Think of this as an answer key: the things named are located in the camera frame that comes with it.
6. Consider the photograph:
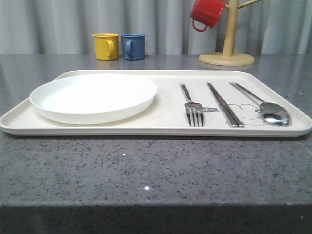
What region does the red enamel mug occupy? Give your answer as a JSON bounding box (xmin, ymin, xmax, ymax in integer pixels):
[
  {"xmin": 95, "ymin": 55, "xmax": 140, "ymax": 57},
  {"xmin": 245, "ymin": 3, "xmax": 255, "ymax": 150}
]
[{"xmin": 190, "ymin": 0, "xmax": 226, "ymax": 32}]

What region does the wooden mug tree stand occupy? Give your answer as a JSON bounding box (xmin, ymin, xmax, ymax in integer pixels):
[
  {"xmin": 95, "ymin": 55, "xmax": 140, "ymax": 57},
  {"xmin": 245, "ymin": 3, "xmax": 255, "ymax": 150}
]
[{"xmin": 198, "ymin": 0, "xmax": 258, "ymax": 66}]

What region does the stainless steel spoon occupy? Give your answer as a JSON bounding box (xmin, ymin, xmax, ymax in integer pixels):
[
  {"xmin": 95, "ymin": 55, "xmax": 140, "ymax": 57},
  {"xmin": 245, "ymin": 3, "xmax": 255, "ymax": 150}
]
[{"xmin": 229, "ymin": 81, "xmax": 291, "ymax": 127}]

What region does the yellow enamel mug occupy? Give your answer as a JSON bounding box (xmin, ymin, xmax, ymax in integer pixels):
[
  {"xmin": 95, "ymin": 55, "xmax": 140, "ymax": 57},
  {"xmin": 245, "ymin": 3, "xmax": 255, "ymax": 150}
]
[{"xmin": 92, "ymin": 33, "xmax": 119, "ymax": 60}]

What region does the grey pleated curtain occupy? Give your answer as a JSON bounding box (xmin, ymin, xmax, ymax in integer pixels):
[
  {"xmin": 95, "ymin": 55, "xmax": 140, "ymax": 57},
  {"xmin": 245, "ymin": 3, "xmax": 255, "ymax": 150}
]
[{"xmin": 0, "ymin": 0, "xmax": 312, "ymax": 55}]

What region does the stainless steel fork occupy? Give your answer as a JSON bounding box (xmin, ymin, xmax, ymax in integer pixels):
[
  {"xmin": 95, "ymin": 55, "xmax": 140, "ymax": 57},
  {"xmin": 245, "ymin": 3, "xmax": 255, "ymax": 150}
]
[{"xmin": 179, "ymin": 83, "xmax": 204, "ymax": 127}]

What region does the white round plate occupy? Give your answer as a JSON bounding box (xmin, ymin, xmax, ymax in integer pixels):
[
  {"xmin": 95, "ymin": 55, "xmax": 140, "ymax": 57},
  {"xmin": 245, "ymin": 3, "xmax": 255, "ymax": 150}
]
[{"xmin": 30, "ymin": 74, "xmax": 157, "ymax": 125}]

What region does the cream rabbit print tray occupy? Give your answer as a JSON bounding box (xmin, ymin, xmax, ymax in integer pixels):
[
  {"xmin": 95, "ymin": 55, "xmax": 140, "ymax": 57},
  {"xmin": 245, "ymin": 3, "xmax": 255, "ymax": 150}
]
[{"xmin": 0, "ymin": 70, "xmax": 312, "ymax": 137}]

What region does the blue enamel mug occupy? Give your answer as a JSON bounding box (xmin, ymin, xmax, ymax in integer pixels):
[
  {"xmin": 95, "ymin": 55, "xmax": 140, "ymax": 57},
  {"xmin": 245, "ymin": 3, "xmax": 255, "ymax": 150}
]
[{"xmin": 120, "ymin": 33, "xmax": 146, "ymax": 60}]

